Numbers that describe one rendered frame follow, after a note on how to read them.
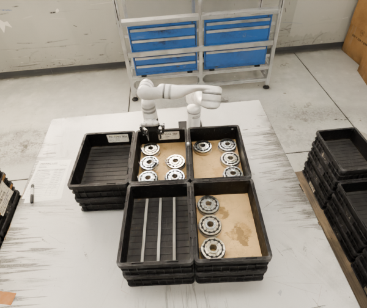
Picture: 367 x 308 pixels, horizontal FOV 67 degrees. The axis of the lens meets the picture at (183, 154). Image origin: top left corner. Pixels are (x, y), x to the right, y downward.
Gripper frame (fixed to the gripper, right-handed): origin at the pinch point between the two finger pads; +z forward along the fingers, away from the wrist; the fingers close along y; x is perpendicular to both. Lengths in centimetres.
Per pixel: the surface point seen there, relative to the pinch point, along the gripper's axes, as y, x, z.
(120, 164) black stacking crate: 20.3, 8.6, 11.3
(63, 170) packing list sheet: 60, -1, 24
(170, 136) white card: -8.5, -7.0, 6.3
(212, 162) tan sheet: -31.6, 11.2, 11.2
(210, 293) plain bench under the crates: -24, 75, 24
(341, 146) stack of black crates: -131, -29, 46
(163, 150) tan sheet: -4.1, -0.6, 11.3
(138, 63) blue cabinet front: 32, -180, 49
